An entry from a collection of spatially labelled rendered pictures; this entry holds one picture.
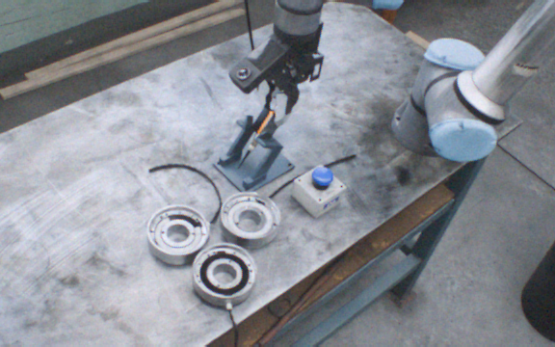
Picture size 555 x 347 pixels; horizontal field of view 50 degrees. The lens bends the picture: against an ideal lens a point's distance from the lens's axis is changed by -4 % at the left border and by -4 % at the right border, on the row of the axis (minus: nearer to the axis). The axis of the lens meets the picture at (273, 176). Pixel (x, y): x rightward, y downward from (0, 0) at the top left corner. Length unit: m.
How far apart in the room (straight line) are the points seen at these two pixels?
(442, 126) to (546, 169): 1.67
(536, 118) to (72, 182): 2.26
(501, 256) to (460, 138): 1.25
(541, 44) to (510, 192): 1.55
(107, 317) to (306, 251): 0.36
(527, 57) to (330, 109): 0.48
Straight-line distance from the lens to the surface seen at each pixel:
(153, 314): 1.01
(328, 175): 1.12
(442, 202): 1.61
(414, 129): 1.31
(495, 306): 2.20
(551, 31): 1.04
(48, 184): 1.18
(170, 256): 1.03
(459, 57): 1.22
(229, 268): 1.04
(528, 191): 2.61
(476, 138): 1.12
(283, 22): 0.98
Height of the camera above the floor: 1.69
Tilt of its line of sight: 48 degrees down
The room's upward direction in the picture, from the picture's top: 11 degrees clockwise
